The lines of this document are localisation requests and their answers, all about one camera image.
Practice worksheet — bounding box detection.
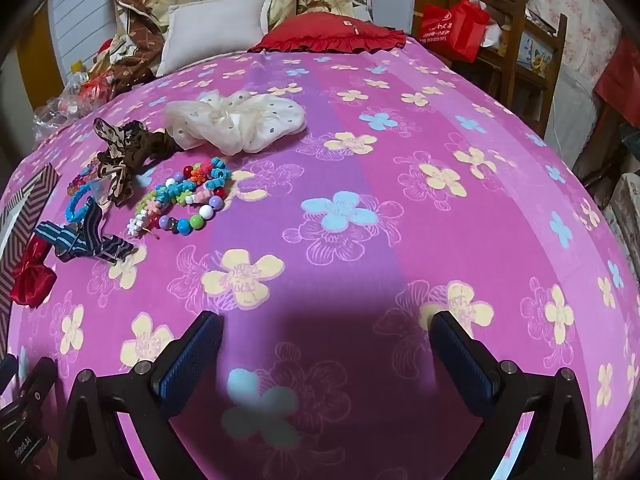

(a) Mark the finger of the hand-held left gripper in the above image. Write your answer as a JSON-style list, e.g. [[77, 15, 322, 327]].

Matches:
[[0, 354, 19, 387], [10, 357, 59, 412]]

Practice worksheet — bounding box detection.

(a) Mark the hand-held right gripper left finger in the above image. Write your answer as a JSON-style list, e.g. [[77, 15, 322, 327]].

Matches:
[[57, 310, 224, 480]]

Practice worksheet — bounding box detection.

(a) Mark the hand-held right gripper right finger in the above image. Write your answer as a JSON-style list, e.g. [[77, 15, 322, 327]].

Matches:
[[429, 310, 593, 480]]

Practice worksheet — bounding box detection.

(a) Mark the shiny red bow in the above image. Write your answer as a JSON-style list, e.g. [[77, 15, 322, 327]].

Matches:
[[11, 237, 57, 308]]

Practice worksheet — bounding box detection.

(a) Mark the large round bead bracelet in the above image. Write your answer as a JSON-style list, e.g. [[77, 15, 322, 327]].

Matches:
[[157, 162, 224, 237]]

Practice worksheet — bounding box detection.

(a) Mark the blue striped hair clip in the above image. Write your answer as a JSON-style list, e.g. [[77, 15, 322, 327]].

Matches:
[[34, 197, 136, 264]]

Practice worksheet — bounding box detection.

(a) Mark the striped jewelry box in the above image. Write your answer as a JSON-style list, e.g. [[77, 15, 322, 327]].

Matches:
[[0, 164, 61, 356]]

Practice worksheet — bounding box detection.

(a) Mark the colourful bead bracelets pile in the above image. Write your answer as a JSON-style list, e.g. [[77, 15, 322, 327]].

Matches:
[[127, 156, 232, 239]]

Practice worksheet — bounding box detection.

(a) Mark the blue bead bracelet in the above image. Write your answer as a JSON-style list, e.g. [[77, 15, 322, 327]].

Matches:
[[64, 182, 101, 223]]

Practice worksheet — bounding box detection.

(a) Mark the translucent colourful bead bracelet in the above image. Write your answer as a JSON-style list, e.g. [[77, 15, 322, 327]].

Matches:
[[66, 162, 101, 196]]

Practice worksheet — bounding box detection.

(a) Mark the leopard print bow hair clip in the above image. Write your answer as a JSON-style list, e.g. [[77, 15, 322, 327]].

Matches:
[[93, 118, 183, 207]]

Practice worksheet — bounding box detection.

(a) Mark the white polka-dot scrunchie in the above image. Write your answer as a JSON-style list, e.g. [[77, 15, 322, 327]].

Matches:
[[164, 89, 307, 157]]

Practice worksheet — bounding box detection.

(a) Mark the pink floral bedsheet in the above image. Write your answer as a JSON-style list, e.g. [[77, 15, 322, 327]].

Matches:
[[0, 35, 640, 480]]

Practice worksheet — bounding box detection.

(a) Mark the pile of clear plastic bags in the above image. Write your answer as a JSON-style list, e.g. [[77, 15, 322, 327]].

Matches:
[[34, 60, 121, 131]]

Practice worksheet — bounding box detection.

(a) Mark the white lace cloth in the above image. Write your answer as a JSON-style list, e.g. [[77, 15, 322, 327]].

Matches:
[[550, 67, 603, 156]]

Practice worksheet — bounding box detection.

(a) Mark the wooden chair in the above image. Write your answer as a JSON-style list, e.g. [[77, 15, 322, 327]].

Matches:
[[470, 0, 568, 111]]

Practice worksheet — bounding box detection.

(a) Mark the brown patterned quilt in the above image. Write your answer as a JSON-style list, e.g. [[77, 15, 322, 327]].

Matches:
[[92, 0, 171, 96]]

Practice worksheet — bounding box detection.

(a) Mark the white pillow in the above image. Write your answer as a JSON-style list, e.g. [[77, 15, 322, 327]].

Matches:
[[156, 0, 273, 77]]

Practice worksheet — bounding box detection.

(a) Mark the red cloth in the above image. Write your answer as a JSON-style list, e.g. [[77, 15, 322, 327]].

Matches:
[[595, 40, 640, 111]]

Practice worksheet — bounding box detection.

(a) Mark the red shopping bag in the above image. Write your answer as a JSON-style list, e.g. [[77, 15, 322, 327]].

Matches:
[[417, 0, 491, 63]]

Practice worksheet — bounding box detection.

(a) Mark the red ruffled pillow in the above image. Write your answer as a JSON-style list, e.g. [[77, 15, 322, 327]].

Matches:
[[248, 14, 407, 55]]

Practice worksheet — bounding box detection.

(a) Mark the pink floral cloth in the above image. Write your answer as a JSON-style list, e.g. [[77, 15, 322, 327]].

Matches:
[[525, 0, 623, 53]]

